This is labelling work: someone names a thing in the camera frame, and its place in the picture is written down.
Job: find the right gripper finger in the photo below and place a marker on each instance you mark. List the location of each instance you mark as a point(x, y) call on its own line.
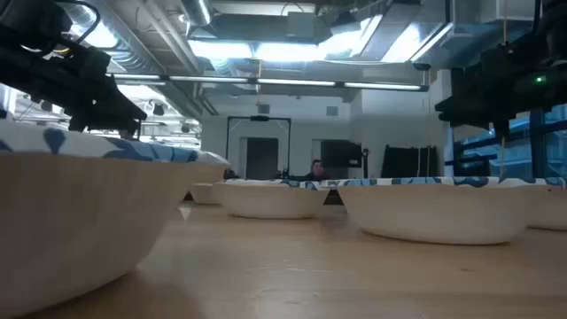
point(465, 104)
point(465, 118)

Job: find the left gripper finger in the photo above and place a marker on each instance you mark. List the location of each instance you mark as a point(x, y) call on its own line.
point(115, 119)
point(117, 99)

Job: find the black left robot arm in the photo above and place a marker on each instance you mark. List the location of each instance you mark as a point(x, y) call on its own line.
point(26, 17)

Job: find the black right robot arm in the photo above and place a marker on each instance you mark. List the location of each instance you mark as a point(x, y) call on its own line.
point(556, 26)

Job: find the white ceiling unit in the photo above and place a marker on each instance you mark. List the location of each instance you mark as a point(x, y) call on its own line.
point(505, 11)

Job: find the black leaning panel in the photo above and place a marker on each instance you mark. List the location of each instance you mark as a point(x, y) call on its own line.
point(401, 164)

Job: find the large blue patterned paper bowl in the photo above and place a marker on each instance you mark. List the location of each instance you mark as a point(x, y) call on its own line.
point(66, 212)

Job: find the black tripod stand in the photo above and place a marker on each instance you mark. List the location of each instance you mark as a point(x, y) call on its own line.
point(366, 168)

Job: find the dark door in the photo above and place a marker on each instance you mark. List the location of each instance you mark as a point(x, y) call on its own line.
point(261, 157)

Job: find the person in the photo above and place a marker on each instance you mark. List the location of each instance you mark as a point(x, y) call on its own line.
point(316, 170)

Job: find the long ceiling light strip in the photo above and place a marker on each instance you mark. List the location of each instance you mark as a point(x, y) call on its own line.
point(292, 82)

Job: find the black dome camera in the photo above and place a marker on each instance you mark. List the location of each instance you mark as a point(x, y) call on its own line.
point(421, 66)

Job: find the dark window frame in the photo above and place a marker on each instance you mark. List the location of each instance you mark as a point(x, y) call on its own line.
point(537, 146)

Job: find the round silver duct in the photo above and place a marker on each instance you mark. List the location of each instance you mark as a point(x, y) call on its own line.
point(197, 11)

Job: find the black wall screen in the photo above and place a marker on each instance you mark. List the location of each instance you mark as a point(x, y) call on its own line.
point(341, 153)

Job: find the grey wall vent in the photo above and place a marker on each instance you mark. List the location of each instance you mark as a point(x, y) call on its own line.
point(263, 109)
point(332, 111)

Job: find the rectangular metal duct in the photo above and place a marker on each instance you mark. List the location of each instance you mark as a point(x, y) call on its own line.
point(266, 28)

